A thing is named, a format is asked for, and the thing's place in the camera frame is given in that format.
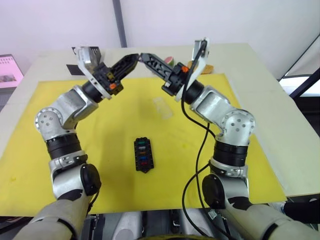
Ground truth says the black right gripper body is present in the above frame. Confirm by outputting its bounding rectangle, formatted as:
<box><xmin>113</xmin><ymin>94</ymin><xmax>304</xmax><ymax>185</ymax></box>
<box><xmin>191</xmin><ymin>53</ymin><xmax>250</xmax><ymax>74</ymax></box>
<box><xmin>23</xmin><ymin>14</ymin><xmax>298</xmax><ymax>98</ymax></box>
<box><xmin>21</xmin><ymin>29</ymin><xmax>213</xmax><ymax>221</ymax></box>
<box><xmin>161</xmin><ymin>62</ymin><xmax>191</xmax><ymax>97</ymax></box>

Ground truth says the yellow table mat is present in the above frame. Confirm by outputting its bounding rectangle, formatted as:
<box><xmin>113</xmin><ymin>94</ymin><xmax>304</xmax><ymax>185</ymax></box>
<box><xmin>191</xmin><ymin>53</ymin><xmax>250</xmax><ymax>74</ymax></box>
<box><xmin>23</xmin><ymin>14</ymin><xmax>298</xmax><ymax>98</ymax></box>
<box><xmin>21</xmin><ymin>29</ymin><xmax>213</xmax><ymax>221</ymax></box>
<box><xmin>0</xmin><ymin>72</ymin><xmax>288</xmax><ymax>217</ymax></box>

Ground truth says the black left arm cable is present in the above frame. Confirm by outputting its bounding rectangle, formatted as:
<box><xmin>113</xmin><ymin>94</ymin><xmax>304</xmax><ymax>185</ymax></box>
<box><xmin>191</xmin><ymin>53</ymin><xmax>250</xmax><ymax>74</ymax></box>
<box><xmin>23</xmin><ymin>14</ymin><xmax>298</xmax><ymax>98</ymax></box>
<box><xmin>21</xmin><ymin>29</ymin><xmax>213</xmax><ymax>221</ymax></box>
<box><xmin>86</xmin><ymin>187</ymin><xmax>101</xmax><ymax>213</ymax></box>

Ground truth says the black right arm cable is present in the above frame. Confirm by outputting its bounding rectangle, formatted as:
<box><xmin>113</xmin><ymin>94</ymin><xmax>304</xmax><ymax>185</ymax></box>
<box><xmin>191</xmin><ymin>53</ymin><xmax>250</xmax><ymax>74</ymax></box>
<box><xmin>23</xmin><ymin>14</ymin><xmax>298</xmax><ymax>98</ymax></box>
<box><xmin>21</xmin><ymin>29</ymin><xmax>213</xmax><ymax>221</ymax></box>
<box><xmin>181</xmin><ymin>39</ymin><xmax>233</xmax><ymax>240</ymax></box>

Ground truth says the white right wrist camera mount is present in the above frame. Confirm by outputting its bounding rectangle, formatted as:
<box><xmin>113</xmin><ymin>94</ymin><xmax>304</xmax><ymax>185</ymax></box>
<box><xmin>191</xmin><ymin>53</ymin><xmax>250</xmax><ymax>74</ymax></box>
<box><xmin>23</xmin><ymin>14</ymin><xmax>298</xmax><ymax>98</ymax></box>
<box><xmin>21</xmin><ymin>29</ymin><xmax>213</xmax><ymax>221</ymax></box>
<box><xmin>174</xmin><ymin>36</ymin><xmax>211</xmax><ymax>102</ymax></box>

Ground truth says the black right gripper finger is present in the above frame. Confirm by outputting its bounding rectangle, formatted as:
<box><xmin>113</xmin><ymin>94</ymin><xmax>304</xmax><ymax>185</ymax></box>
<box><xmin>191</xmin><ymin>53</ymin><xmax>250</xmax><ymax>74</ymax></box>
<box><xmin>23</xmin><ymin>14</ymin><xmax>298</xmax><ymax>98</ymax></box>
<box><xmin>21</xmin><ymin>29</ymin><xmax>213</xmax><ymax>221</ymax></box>
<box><xmin>140</xmin><ymin>52</ymin><xmax>174</xmax><ymax>82</ymax></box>
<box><xmin>143</xmin><ymin>62</ymin><xmax>166</xmax><ymax>83</ymax></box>

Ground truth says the clear plastic fuse box cover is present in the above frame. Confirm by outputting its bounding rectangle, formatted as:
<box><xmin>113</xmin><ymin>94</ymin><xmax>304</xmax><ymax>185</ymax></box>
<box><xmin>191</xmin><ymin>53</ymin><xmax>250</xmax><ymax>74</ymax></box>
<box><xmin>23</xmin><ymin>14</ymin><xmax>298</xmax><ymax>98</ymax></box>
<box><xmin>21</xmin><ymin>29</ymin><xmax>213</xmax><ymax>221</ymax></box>
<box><xmin>152</xmin><ymin>96</ymin><xmax>174</xmax><ymax>120</ymax></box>

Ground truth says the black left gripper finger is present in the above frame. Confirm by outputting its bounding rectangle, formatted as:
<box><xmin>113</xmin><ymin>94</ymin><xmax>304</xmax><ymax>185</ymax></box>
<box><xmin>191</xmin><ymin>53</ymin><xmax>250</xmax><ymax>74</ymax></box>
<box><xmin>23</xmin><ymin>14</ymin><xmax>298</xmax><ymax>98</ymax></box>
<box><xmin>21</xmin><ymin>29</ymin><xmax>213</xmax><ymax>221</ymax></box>
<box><xmin>110</xmin><ymin>53</ymin><xmax>140</xmax><ymax>81</ymax></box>
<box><xmin>119</xmin><ymin>59</ymin><xmax>139</xmax><ymax>82</ymax></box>

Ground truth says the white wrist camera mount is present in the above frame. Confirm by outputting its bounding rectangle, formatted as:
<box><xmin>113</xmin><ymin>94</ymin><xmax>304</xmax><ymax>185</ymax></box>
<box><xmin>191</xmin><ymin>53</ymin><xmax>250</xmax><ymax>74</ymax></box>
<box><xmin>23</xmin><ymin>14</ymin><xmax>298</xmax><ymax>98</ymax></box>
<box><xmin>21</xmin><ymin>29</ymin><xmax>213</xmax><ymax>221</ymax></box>
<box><xmin>174</xmin><ymin>36</ymin><xmax>211</xmax><ymax>102</ymax></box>
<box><xmin>74</xmin><ymin>46</ymin><xmax>112</xmax><ymax>101</ymax></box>

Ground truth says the black fuse box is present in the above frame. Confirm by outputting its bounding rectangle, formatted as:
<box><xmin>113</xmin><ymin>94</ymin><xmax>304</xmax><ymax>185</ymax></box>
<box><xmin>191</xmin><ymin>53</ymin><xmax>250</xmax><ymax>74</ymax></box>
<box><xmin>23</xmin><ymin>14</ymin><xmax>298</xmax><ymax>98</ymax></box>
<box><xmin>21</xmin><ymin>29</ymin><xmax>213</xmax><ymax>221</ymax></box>
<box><xmin>133</xmin><ymin>136</ymin><xmax>157</xmax><ymax>174</ymax></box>

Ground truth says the grey vertical pole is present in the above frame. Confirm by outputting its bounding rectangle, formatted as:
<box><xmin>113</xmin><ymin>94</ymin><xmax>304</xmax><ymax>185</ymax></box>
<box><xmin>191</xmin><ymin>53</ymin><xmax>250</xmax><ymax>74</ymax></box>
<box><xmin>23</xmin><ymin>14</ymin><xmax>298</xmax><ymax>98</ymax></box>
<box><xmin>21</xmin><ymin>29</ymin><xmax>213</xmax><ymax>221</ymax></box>
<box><xmin>111</xmin><ymin>0</ymin><xmax>128</xmax><ymax>48</ymax></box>

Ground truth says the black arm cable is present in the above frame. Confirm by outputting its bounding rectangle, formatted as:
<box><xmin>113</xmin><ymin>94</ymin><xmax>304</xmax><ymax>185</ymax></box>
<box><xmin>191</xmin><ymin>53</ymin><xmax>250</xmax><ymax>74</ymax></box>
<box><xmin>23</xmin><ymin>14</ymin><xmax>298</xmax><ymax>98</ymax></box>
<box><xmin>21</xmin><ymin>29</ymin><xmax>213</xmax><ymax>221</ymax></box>
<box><xmin>86</xmin><ymin>187</ymin><xmax>101</xmax><ymax>213</ymax></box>
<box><xmin>181</xmin><ymin>39</ymin><xmax>233</xmax><ymax>240</ymax></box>

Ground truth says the black frame stand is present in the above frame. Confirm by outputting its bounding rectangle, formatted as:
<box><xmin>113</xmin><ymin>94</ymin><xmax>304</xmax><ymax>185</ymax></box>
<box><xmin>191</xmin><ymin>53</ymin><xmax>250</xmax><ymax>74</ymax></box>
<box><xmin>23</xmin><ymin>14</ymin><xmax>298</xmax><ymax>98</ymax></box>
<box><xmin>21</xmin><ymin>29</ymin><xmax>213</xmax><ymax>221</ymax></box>
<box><xmin>277</xmin><ymin>32</ymin><xmax>320</xmax><ymax>98</ymax></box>

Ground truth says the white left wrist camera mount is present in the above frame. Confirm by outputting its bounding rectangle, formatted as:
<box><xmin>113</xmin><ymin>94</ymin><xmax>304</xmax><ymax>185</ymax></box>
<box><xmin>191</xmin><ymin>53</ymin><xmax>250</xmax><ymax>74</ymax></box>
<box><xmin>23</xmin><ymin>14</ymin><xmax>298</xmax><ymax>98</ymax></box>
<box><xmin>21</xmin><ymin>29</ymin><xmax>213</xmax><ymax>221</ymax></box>
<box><xmin>74</xmin><ymin>46</ymin><xmax>112</xmax><ymax>101</ymax></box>

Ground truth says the toy bread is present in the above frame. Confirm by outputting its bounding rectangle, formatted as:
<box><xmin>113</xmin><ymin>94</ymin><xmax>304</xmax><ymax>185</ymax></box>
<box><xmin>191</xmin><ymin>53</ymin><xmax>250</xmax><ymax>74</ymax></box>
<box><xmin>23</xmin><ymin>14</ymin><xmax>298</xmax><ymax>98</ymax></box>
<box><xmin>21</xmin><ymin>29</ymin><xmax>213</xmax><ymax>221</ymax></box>
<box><xmin>187</xmin><ymin>61</ymin><xmax>215</xmax><ymax>75</ymax></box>

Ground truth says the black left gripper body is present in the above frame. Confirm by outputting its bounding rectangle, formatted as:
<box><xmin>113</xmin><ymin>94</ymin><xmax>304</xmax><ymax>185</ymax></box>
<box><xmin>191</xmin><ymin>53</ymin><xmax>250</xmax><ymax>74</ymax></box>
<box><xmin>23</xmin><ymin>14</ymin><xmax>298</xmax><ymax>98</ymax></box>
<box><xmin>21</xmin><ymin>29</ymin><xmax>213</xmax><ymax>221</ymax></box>
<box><xmin>92</xmin><ymin>62</ymin><xmax>125</xmax><ymax>97</ymax></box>

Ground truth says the silver robot torso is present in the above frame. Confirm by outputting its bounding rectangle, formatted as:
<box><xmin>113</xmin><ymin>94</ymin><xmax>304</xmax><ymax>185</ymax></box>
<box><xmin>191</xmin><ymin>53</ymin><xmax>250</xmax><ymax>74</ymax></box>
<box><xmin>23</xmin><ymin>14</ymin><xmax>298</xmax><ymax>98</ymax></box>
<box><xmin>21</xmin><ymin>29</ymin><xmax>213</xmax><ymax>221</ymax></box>
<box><xmin>82</xmin><ymin>208</ymin><xmax>226</xmax><ymax>240</ymax></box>

